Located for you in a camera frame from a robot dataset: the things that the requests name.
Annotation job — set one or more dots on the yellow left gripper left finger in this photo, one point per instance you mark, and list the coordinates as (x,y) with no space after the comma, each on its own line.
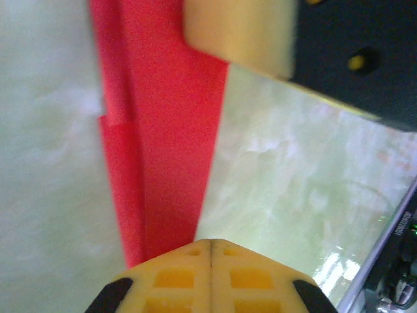
(176,283)

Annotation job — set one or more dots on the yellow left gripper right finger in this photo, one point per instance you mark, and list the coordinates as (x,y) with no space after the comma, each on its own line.
(254,283)

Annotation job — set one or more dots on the long aluminium base rail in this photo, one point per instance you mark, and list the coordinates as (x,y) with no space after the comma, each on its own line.
(379,247)

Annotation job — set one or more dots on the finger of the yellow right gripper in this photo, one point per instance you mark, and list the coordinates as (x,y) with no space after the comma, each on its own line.
(244,29)

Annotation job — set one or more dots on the red cloth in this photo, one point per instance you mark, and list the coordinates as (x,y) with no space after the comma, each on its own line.
(169,130)

